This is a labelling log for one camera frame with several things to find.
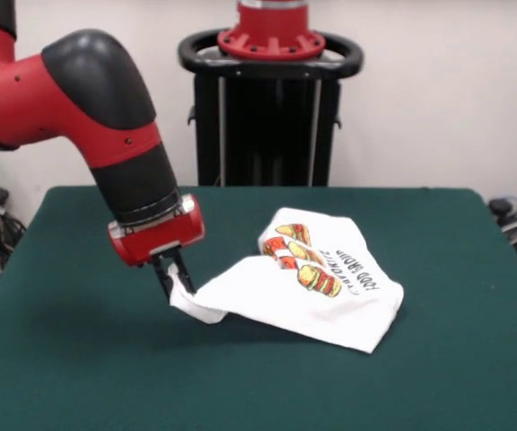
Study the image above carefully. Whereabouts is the white printed t-shirt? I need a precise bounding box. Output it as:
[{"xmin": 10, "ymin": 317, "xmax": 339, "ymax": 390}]
[{"xmin": 168, "ymin": 206, "xmax": 406, "ymax": 356}]

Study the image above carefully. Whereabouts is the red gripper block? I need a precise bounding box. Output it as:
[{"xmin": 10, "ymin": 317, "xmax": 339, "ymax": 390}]
[{"xmin": 108, "ymin": 193, "xmax": 206, "ymax": 299}]

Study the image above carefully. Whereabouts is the dark green table cloth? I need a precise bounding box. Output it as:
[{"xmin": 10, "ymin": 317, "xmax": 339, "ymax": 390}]
[{"xmin": 0, "ymin": 186, "xmax": 517, "ymax": 431}]

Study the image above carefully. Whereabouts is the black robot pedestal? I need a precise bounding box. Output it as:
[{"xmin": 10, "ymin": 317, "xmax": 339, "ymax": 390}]
[{"xmin": 177, "ymin": 29, "xmax": 365, "ymax": 188}]

